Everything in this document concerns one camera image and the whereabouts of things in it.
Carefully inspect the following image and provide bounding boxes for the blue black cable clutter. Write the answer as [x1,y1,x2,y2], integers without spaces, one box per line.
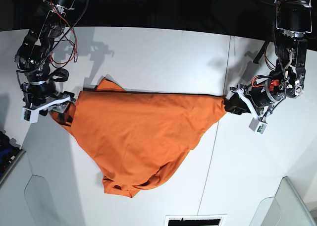
[0,131,21,176]

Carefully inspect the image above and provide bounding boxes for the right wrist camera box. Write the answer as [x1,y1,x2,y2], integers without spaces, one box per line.
[21,107,39,123]

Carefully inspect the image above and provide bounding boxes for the orange t-shirt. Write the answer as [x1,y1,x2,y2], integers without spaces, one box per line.
[54,79,226,198]

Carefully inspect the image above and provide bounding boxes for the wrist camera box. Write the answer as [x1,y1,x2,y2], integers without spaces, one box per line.
[21,107,39,123]
[249,118,267,134]

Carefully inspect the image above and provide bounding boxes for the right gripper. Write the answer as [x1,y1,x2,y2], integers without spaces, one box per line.
[22,81,76,123]

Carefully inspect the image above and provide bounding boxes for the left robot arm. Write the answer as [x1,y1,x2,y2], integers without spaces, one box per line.
[224,0,313,117]

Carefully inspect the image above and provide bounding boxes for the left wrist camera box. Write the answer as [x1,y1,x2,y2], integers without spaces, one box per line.
[249,118,267,134]

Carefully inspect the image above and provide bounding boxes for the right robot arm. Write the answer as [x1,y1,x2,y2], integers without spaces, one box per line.
[14,0,80,123]

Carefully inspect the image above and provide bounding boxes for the right grey table bracket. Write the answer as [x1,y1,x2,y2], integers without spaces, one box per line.
[250,176,317,226]

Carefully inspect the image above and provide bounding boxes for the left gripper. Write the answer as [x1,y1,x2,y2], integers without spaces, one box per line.
[225,78,285,115]

